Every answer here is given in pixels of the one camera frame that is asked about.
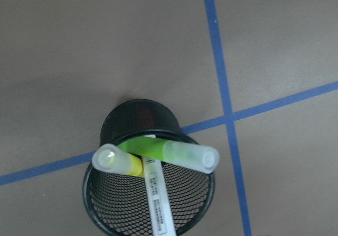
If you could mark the green highlighter pen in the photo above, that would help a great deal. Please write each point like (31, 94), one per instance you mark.
(192, 156)

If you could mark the black mesh pen holder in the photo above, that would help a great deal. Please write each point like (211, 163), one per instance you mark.
(117, 204)

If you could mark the yellow highlighter pen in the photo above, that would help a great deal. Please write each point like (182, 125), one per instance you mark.
(111, 159)

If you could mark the red white marker pen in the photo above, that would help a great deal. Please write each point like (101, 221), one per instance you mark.
(158, 201)

